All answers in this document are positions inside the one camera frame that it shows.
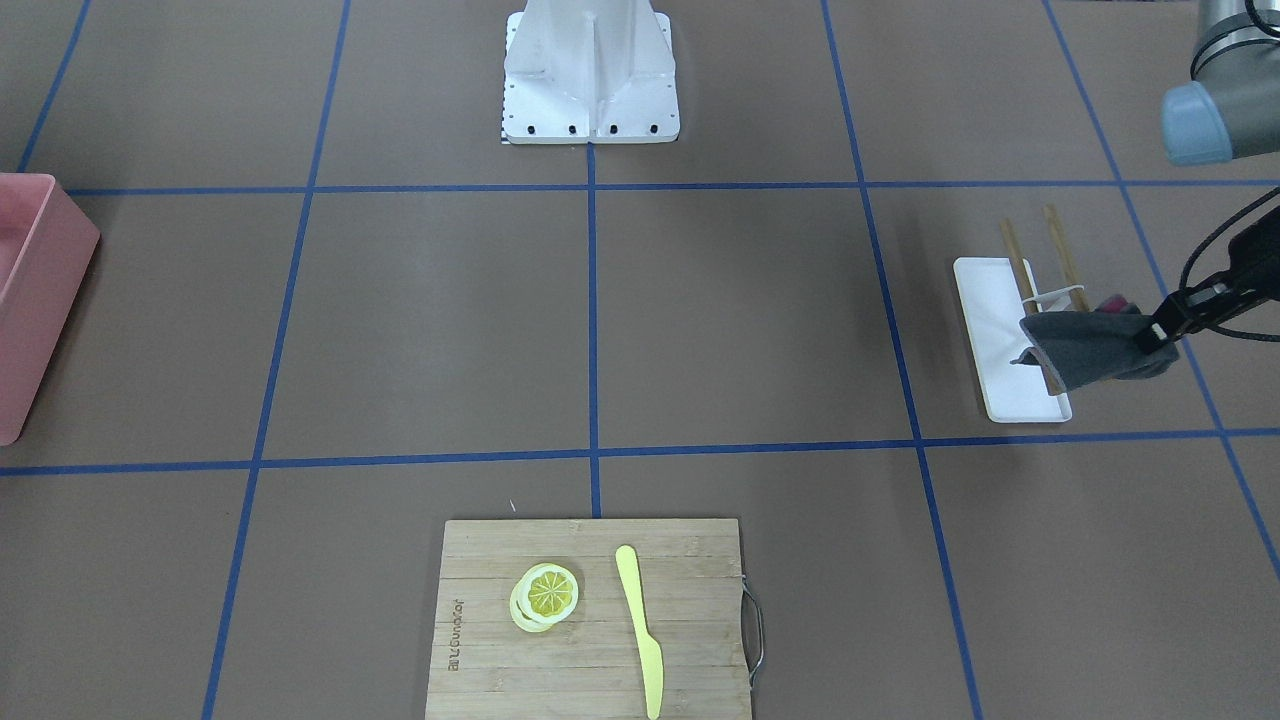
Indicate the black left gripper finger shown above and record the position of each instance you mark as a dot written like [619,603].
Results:
[1160,334]

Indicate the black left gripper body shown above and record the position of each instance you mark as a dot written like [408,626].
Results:
[1256,247]

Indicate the grey pink cloth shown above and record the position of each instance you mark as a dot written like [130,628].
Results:
[1079,349]

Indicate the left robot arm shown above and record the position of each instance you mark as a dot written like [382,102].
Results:
[1228,110]

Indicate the wooden chopstick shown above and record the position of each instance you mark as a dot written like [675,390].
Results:
[1070,271]
[1018,263]

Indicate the white rectangular tray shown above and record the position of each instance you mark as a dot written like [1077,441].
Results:
[992,310]

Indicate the brown table mat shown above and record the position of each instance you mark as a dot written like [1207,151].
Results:
[331,311]

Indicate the bamboo cutting board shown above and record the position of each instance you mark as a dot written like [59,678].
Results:
[587,665]

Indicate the yellow plastic knife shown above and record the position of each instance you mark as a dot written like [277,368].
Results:
[648,648]

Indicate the yellow lemon slice toy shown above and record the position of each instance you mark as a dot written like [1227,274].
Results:
[543,597]

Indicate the pink plastic bin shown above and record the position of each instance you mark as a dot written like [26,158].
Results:
[48,243]

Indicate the white pedestal column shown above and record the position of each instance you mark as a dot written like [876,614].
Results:
[589,72]

